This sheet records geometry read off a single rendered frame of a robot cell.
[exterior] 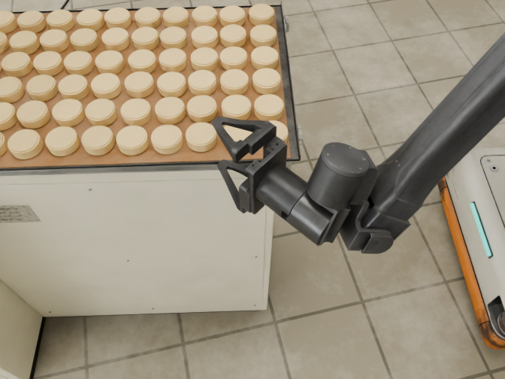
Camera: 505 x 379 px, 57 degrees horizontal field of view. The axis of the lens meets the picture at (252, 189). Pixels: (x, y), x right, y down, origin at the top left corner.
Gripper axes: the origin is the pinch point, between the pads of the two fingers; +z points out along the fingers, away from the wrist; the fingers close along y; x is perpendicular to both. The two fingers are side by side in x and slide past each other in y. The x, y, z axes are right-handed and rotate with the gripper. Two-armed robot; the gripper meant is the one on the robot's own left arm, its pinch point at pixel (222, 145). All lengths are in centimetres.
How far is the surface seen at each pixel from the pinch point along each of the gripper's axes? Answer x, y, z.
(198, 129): 3.0, 6.6, 9.1
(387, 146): 97, 100, 11
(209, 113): 6.8, 6.7, 10.5
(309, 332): 16, 99, -14
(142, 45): 10.3, 7.0, 32.2
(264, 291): 10, 74, -1
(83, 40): 3.3, 6.4, 41.0
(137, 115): -1.7, 6.5, 18.7
